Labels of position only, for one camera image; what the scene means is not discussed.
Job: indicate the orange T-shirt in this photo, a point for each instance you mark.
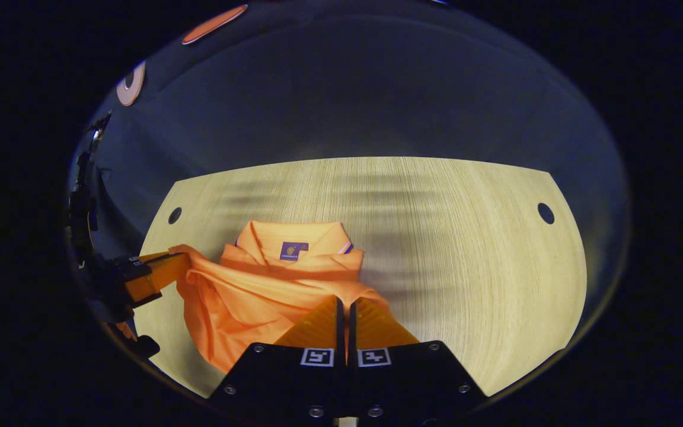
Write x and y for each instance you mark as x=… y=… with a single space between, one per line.
x=246 y=308

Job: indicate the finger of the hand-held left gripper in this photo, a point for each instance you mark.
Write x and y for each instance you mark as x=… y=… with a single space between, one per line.
x=155 y=256
x=158 y=276

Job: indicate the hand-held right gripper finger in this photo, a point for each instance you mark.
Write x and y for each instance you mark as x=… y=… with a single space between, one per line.
x=351 y=323
x=340 y=323

